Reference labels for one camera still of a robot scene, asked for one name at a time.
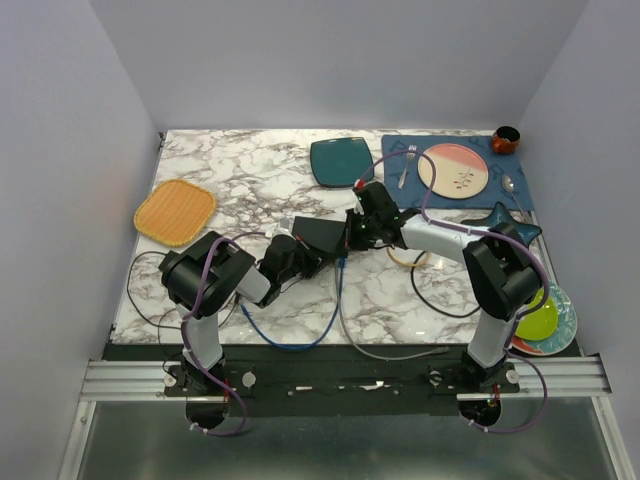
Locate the thin black cable with plug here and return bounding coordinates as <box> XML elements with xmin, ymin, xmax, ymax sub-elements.
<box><xmin>127</xmin><ymin>251</ymin><xmax>239</xmax><ymax>346</ymax></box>

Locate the silver fork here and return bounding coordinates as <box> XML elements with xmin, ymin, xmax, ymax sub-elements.
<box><xmin>398</xmin><ymin>145</ymin><xmax>417</xmax><ymax>189</ymax></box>

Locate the teal square plate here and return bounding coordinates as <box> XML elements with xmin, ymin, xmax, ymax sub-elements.
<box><xmin>310</xmin><ymin>137</ymin><xmax>374</xmax><ymax>189</ymax></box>

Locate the black power cable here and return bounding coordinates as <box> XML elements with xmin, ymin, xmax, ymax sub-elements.
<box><xmin>410</xmin><ymin>252</ymin><xmax>484</xmax><ymax>319</ymax></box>

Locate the blue placemat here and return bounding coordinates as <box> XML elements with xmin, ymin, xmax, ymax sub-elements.
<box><xmin>381</xmin><ymin>135</ymin><xmax>535</xmax><ymax>211</ymax></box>

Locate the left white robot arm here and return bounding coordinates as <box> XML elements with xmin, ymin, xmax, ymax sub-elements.
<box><xmin>159</xmin><ymin>227</ymin><xmax>346</xmax><ymax>395</ymax></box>

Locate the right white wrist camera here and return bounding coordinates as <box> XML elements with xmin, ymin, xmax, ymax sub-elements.
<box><xmin>353</xmin><ymin>184</ymin><xmax>364</xmax><ymax>215</ymax></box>

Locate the black network switch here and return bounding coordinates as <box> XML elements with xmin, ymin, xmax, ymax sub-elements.
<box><xmin>293</xmin><ymin>216</ymin><xmax>344</xmax><ymax>253</ymax></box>

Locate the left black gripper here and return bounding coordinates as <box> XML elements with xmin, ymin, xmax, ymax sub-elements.
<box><xmin>278</xmin><ymin>235</ymin><xmax>336</xmax><ymax>285</ymax></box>

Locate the orange woven tray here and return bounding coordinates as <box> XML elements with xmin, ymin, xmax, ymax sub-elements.
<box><xmin>133</xmin><ymin>179</ymin><xmax>217</xmax><ymax>247</ymax></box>

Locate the red and teal plate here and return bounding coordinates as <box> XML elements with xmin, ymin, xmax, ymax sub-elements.
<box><xmin>511</xmin><ymin>283</ymin><xmax>578</xmax><ymax>357</ymax></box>

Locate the brown lacquer cup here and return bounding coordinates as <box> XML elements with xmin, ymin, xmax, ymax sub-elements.
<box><xmin>490</xmin><ymin>126</ymin><xmax>521</xmax><ymax>155</ymax></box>

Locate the grey ethernet cable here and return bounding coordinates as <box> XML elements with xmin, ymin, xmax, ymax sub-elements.
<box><xmin>333</xmin><ymin>264</ymin><xmax>451</xmax><ymax>361</ymax></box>

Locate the lime green plate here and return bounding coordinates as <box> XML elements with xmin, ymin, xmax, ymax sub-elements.
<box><xmin>515</xmin><ymin>293</ymin><xmax>559</xmax><ymax>341</ymax></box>

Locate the aluminium rail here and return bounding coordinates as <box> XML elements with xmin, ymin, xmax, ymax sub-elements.
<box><xmin>81</xmin><ymin>346</ymin><xmax>611</xmax><ymax>402</ymax></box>

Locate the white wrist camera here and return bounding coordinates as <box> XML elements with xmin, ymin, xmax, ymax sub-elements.
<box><xmin>353</xmin><ymin>184</ymin><xmax>364</xmax><ymax>215</ymax></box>
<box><xmin>265</xmin><ymin>218</ymin><xmax>292</xmax><ymax>238</ymax></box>

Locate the blue ethernet cable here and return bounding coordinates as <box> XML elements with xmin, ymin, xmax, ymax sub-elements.
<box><xmin>239</xmin><ymin>257</ymin><xmax>349</xmax><ymax>350</ymax></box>

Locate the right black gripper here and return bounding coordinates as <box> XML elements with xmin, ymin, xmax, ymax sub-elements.
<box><xmin>336</xmin><ymin>208</ymin><xmax>380</xmax><ymax>252</ymax></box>

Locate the silver spoon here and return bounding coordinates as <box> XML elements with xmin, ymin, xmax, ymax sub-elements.
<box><xmin>501</xmin><ymin>175</ymin><xmax>529</xmax><ymax>220</ymax></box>

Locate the blue star-shaped dish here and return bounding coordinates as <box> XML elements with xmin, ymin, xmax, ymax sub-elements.
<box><xmin>461</xmin><ymin>202</ymin><xmax>542</xmax><ymax>247</ymax></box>

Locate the pink and cream plate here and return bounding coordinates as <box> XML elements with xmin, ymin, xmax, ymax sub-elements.
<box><xmin>424</xmin><ymin>143</ymin><xmax>489</xmax><ymax>200</ymax></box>

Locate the black mounting base plate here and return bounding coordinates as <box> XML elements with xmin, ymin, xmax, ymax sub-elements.
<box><xmin>102</xmin><ymin>342</ymin><xmax>586</xmax><ymax>419</ymax></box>

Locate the yellow ethernet cable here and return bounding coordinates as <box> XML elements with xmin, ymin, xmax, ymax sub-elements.
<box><xmin>388</xmin><ymin>248</ymin><xmax>432</xmax><ymax>267</ymax></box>

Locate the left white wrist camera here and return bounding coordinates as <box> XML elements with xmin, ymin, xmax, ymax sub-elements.
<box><xmin>265</xmin><ymin>218</ymin><xmax>292</xmax><ymax>238</ymax></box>

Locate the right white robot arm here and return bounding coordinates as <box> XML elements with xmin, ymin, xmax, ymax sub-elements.
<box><xmin>344</xmin><ymin>180</ymin><xmax>549</xmax><ymax>392</ymax></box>

